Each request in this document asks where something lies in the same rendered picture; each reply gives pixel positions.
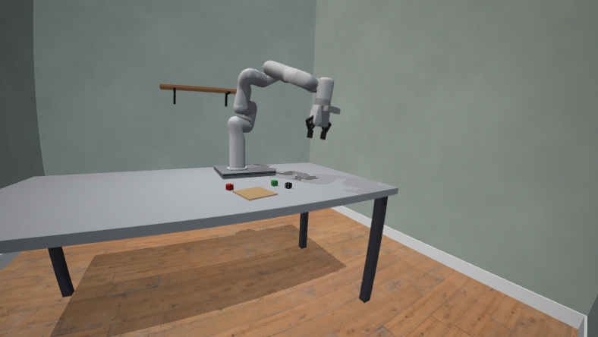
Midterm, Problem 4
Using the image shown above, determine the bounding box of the tan square mat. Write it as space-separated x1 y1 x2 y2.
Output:
232 187 278 200

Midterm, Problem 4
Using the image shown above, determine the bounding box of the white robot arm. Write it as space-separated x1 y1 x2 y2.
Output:
227 61 341 171

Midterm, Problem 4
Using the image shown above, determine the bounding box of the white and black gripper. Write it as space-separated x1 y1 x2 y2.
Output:
305 104 331 140

